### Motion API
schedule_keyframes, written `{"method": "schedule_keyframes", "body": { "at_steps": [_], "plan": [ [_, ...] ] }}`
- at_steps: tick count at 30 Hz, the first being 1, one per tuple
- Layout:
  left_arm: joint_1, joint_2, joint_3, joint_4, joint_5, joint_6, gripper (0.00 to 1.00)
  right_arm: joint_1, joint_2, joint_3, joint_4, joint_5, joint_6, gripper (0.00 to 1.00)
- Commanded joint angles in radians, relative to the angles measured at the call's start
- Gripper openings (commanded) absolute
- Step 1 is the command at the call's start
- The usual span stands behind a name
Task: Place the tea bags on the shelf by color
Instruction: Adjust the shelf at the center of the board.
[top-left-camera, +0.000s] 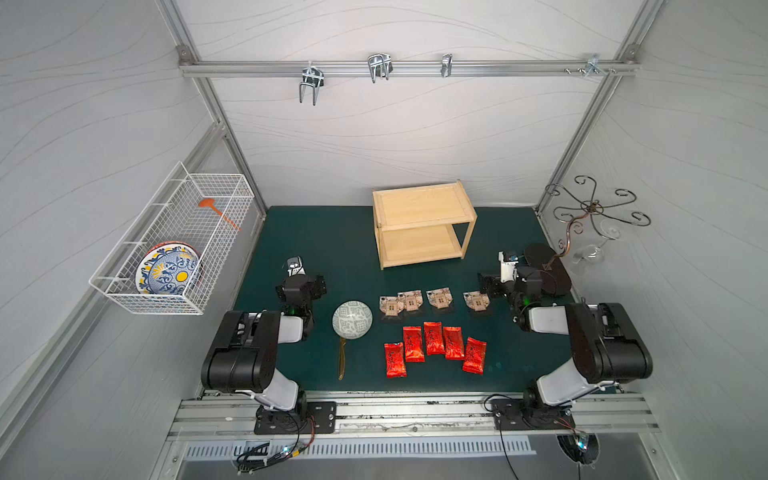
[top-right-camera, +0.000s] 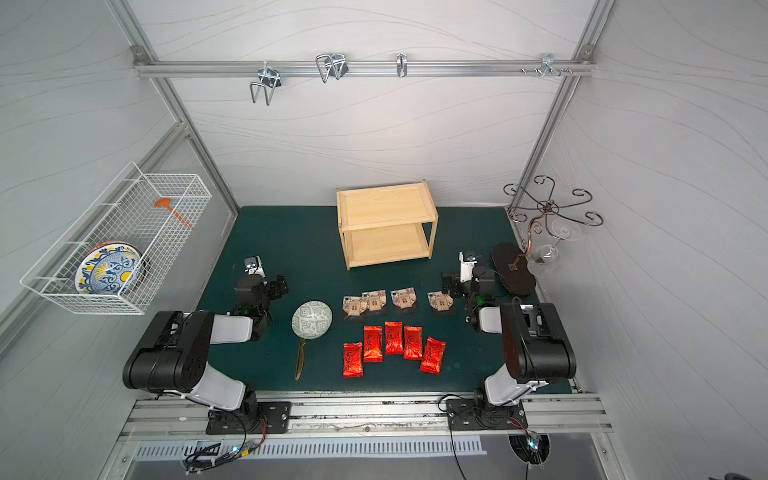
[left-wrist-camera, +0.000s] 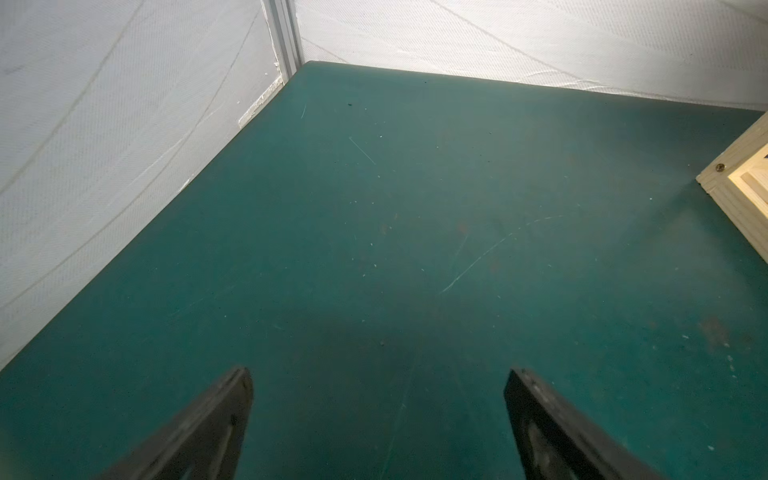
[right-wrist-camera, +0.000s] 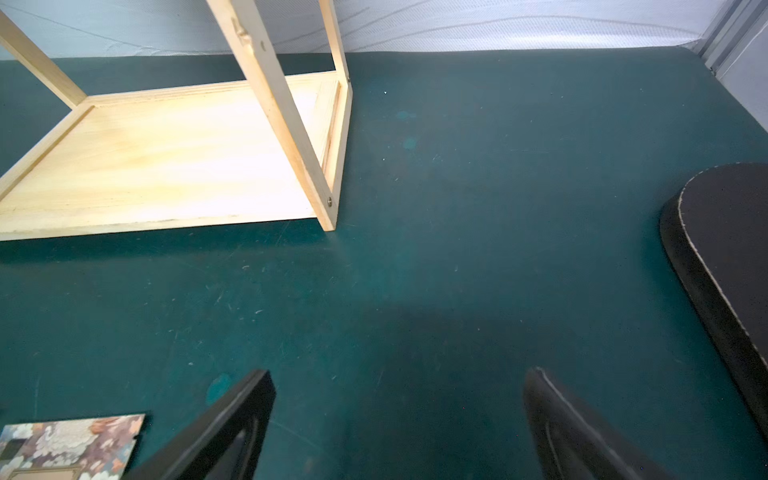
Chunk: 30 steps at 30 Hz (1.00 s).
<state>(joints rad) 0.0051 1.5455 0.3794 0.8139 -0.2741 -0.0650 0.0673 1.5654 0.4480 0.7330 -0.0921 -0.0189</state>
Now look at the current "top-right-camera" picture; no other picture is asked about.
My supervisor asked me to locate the floral tea bag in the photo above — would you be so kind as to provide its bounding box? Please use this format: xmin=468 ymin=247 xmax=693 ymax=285
xmin=342 ymin=296 xmax=368 ymax=320
xmin=390 ymin=287 xmax=417 ymax=313
xmin=362 ymin=290 xmax=387 ymax=315
xmin=427 ymin=292 xmax=454 ymax=316

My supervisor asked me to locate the red tea bag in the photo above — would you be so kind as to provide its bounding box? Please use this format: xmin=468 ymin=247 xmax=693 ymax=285
xmin=343 ymin=343 xmax=364 ymax=378
xmin=363 ymin=326 xmax=384 ymax=363
xmin=404 ymin=326 xmax=424 ymax=361
xmin=420 ymin=337 xmax=446 ymax=375
xmin=384 ymin=322 xmax=404 ymax=356

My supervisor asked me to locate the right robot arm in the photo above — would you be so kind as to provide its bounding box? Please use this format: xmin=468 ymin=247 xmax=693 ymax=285
xmin=441 ymin=266 xmax=577 ymax=408

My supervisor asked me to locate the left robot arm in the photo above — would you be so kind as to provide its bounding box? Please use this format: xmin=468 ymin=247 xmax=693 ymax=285
xmin=122 ymin=272 xmax=289 ymax=412

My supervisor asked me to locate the wooden two-tier shelf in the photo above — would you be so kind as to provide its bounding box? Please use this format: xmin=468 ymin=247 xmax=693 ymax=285
xmin=336 ymin=180 xmax=439 ymax=269

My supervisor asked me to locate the copper glass holder stand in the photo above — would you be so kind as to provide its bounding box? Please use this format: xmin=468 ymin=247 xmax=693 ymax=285
xmin=491 ymin=174 xmax=604 ymax=297

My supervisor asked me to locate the green patterned hand fan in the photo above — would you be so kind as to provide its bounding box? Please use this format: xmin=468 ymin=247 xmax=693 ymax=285
xmin=291 ymin=300 xmax=333 ymax=381

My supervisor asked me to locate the green table mat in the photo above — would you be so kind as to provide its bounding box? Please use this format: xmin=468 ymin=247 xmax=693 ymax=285
xmin=199 ymin=206 xmax=513 ymax=393

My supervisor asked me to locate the clear wine glass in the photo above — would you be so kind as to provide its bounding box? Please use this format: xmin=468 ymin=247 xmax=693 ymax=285
xmin=528 ymin=217 xmax=582 ymax=277

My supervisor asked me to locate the orange spatula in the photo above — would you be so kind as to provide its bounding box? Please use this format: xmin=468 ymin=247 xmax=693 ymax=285
xmin=154 ymin=198 xmax=194 ymax=231

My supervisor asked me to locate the blue yellow patterned plate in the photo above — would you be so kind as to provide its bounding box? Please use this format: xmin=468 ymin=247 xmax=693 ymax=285
xmin=74 ymin=242 xmax=144 ymax=295

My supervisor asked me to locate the metal double hook left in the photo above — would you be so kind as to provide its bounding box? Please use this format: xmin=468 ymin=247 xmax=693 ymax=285
xmin=249 ymin=63 xmax=282 ymax=106

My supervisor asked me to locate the metal double hook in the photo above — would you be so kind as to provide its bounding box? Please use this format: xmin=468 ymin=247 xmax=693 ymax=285
xmin=315 ymin=53 xmax=349 ymax=83
xmin=249 ymin=63 xmax=282 ymax=106

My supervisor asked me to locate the metal hook right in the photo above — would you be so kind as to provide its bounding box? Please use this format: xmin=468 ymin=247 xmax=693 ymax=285
xmin=520 ymin=54 xmax=573 ymax=77

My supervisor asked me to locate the metal double hook middle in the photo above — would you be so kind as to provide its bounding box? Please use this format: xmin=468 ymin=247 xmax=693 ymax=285
xmin=315 ymin=53 xmax=349 ymax=83

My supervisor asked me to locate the small metal hook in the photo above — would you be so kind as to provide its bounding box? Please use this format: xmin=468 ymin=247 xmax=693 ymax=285
xmin=396 ymin=53 xmax=408 ymax=78

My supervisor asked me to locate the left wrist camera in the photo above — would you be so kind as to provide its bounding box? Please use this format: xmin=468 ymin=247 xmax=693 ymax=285
xmin=244 ymin=256 xmax=265 ymax=277

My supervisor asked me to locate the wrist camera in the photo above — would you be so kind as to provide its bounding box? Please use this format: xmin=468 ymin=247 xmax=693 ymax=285
xmin=244 ymin=256 xmax=265 ymax=277
xmin=459 ymin=251 xmax=477 ymax=283

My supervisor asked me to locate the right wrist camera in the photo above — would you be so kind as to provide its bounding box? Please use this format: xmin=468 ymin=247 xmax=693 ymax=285
xmin=459 ymin=251 xmax=477 ymax=283

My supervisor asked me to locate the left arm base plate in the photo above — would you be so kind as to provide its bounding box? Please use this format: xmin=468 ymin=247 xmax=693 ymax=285
xmin=205 ymin=401 xmax=292 ymax=435

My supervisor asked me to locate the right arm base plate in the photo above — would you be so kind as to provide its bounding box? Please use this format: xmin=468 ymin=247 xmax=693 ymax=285
xmin=438 ymin=396 xmax=528 ymax=431

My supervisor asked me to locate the white wire basket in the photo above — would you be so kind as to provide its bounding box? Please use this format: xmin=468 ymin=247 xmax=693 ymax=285
xmin=20 ymin=163 xmax=212 ymax=315

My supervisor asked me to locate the metal rail bar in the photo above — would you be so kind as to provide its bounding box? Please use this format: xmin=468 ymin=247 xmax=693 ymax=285
xmin=135 ymin=58 xmax=597 ymax=79

